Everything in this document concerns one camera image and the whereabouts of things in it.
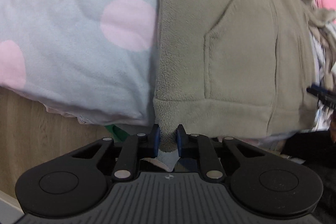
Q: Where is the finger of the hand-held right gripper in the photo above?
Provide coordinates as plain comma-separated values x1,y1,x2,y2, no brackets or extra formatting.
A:
307,84,336,109

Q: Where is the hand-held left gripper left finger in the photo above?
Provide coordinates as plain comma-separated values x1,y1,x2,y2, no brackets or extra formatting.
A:
71,124,161,182

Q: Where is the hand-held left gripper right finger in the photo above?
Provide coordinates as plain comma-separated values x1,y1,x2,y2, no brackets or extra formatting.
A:
176,124,265,182

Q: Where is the beige fleece hoodie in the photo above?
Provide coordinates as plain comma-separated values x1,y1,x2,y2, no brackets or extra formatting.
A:
152,0,336,153

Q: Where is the white grey garment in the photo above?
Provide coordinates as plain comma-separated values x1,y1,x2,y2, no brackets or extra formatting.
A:
308,22,336,132

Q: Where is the green object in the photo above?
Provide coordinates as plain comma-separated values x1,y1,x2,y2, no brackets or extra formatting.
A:
105,124,132,143

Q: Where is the pale pink bed sheet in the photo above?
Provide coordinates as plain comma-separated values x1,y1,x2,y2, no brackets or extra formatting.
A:
45,103,105,125

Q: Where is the grey pink-dotted bed cover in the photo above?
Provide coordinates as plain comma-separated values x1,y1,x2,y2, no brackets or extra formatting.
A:
0,0,181,172

